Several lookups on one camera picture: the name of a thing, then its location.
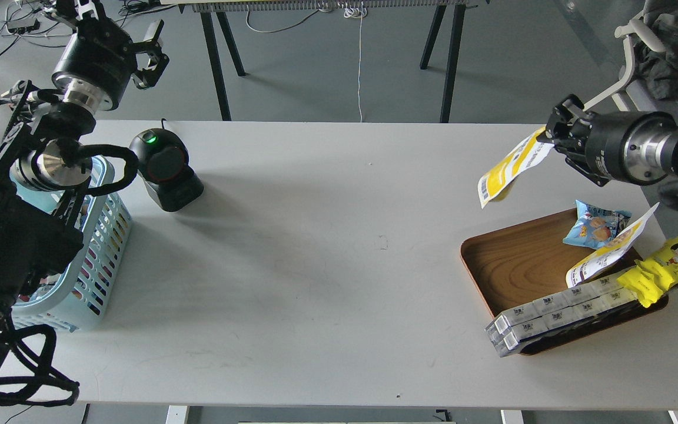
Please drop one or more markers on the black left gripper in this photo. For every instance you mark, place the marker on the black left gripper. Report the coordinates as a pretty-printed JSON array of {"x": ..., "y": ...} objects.
[{"x": 99, "y": 54}]

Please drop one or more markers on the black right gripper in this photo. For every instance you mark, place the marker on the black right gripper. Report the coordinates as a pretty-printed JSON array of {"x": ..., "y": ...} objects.
[{"x": 621, "y": 146}]

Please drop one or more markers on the long silver snack box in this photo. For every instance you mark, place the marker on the long silver snack box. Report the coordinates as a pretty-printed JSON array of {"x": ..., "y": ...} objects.
[
  {"x": 558, "y": 310},
  {"x": 574, "y": 331}
]

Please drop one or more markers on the black barcode scanner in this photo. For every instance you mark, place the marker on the black barcode scanner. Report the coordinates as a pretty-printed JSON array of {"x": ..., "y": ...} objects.
[{"x": 164, "y": 168}]

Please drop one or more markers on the yellow white snack pouch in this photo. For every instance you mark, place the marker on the yellow white snack pouch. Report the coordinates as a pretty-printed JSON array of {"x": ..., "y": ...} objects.
[
  {"x": 528, "y": 153},
  {"x": 606, "y": 256}
]

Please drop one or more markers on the blue snack bag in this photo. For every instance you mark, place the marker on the blue snack bag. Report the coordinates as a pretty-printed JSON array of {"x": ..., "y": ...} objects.
[{"x": 595, "y": 227}]

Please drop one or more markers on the brown wooden tray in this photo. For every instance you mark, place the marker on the brown wooden tray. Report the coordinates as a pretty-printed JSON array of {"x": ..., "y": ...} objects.
[{"x": 518, "y": 264}]

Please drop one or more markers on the black power adapter on floor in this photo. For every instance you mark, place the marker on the black power adapter on floor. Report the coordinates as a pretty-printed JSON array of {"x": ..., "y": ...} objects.
[{"x": 22, "y": 25}]

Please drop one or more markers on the office chair with clothes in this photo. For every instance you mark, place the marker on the office chair with clothes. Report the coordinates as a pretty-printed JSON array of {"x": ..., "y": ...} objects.
[{"x": 648, "y": 79}]

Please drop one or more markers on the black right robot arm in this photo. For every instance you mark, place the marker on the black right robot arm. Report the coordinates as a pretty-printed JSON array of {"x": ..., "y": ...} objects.
[{"x": 668, "y": 187}]

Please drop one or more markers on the yellow cartoon snack bag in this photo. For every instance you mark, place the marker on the yellow cartoon snack bag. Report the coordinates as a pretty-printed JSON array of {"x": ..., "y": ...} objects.
[{"x": 650, "y": 279}]

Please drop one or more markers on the light blue plastic basket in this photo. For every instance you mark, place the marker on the light blue plastic basket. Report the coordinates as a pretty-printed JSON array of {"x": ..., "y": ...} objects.
[{"x": 77, "y": 299}]

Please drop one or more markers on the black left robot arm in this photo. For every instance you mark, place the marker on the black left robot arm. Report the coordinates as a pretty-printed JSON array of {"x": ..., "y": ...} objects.
[{"x": 45, "y": 175}]

